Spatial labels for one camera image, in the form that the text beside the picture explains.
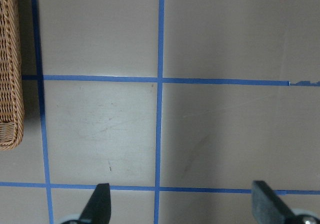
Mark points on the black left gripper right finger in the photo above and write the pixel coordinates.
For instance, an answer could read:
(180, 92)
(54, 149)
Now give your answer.
(267, 207)

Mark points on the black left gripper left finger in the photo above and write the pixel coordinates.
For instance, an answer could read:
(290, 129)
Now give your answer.
(98, 209)

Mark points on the brown wicker basket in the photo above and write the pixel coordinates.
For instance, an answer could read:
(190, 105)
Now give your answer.
(12, 106)

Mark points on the brown paper table cover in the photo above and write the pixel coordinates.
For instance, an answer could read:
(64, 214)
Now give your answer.
(178, 104)

